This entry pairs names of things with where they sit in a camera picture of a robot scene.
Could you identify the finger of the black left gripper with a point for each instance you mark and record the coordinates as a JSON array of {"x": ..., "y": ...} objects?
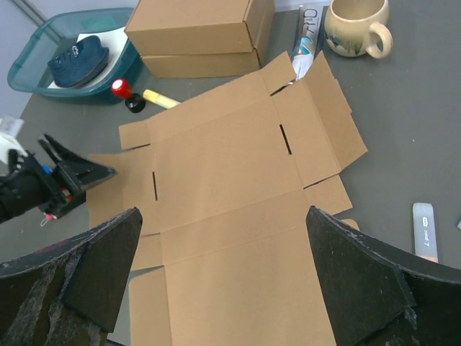
[
  {"x": 71, "y": 166},
  {"x": 75, "y": 184}
]

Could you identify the folded cardboard box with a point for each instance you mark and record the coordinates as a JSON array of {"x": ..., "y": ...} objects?
[
  {"x": 211, "y": 66},
  {"x": 184, "y": 28}
]

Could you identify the white paper sheet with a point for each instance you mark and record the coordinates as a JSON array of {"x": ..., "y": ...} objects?
[{"x": 119, "y": 48}]

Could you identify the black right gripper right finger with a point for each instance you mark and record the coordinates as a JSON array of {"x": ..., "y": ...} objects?
[{"x": 378, "y": 294}]

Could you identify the brown cardboard box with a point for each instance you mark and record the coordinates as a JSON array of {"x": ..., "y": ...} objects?
[{"x": 224, "y": 182}]

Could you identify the teal plastic bin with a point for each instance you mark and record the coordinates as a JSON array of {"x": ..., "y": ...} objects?
[{"x": 29, "y": 72}]

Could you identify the yellow highlighter marker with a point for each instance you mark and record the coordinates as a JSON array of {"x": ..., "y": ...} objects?
[{"x": 159, "y": 99}]

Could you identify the dark blue shoe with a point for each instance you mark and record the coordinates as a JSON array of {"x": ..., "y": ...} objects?
[{"x": 80, "y": 63}]

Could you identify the blue toothpaste box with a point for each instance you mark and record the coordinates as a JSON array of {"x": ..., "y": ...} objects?
[{"x": 308, "y": 39}]

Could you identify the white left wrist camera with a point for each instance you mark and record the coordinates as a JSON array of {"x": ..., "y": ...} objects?
[{"x": 10, "y": 128}]

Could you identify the pink flower toy left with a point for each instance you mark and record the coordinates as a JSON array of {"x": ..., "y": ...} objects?
[{"x": 47, "y": 217}]

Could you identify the lower folded cardboard box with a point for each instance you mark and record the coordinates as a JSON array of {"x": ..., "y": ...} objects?
[{"x": 211, "y": 66}]

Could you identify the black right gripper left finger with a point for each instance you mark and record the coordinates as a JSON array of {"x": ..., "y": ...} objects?
[{"x": 70, "y": 293}]

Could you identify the red black stamp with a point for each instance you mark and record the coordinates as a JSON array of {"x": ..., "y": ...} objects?
[{"x": 133, "y": 101}]

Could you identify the upper folded cardboard box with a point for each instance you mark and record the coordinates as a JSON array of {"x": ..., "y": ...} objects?
[{"x": 184, "y": 28}]

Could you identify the orange grey marker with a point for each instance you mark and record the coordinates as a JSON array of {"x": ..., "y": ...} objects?
[{"x": 425, "y": 239}]

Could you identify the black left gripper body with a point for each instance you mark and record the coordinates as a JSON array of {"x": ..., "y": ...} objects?
[{"x": 27, "y": 185}]

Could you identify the beige ceramic mug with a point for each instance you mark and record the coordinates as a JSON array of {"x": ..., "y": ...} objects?
[{"x": 354, "y": 28}]

